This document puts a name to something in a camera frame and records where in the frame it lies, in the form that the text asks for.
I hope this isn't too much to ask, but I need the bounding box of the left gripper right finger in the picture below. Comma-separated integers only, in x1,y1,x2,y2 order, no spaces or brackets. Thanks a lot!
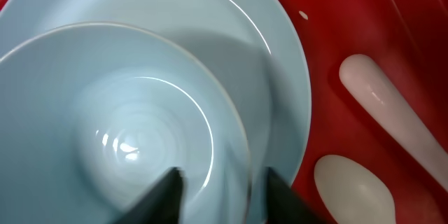
265,167,322,224

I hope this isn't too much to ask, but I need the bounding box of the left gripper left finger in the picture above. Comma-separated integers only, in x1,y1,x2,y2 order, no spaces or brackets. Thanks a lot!
113,167,184,224

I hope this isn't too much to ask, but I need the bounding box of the light blue bowl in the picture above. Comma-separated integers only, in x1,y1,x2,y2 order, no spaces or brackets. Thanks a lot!
1,22,251,223

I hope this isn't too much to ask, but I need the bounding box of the white plastic spoon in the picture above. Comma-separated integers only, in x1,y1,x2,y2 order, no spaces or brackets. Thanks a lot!
314,155,396,224

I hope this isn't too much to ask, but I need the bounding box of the white plastic fork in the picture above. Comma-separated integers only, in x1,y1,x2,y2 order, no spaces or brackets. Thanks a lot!
339,54,447,190

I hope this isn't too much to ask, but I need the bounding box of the light blue plate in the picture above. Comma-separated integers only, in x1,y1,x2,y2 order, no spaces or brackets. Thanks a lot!
1,0,312,223

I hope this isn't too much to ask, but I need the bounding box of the red serving tray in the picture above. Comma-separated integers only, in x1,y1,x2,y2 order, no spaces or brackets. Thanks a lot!
0,0,448,224

